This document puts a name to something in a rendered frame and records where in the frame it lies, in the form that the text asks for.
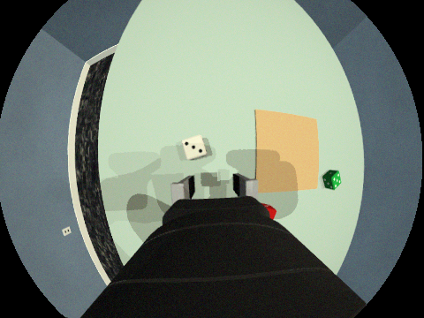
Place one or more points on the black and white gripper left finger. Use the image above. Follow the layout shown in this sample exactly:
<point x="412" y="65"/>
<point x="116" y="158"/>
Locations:
<point x="184" y="189"/>

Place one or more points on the green die with white pips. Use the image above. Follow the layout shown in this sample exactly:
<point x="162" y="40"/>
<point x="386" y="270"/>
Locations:
<point x="332" y="179"/>

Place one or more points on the red die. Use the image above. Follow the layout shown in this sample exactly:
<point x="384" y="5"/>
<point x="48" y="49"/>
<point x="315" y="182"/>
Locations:
<point x="271" y="210"/>

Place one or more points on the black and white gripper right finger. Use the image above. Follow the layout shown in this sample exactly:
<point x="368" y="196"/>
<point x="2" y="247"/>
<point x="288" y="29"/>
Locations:
<point x="244" y="186"/>

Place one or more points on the tan flat mat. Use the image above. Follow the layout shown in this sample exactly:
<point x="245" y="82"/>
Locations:
<point x="287" y="152"/>

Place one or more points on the white die with black pips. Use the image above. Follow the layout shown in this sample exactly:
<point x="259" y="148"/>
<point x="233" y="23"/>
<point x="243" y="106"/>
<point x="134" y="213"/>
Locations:
<point x="194" y="147"/>

